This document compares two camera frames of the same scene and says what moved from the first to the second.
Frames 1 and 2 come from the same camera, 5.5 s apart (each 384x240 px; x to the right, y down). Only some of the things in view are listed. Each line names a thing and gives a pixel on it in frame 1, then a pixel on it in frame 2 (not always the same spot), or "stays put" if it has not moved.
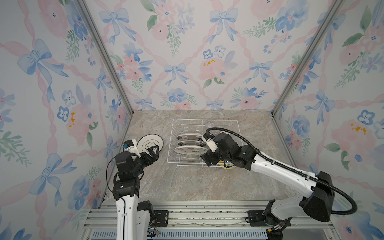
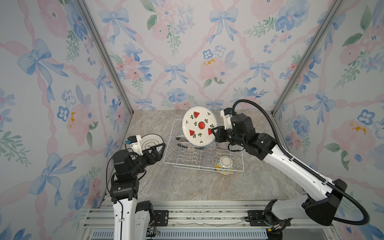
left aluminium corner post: [105, 55] stays put
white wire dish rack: [186, 145] stays put
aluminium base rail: [207, 220] stays put
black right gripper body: [214, 158] to [229, 137]
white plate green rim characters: [149, 141] stays put
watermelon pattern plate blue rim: [190, 149] to [197, 124]
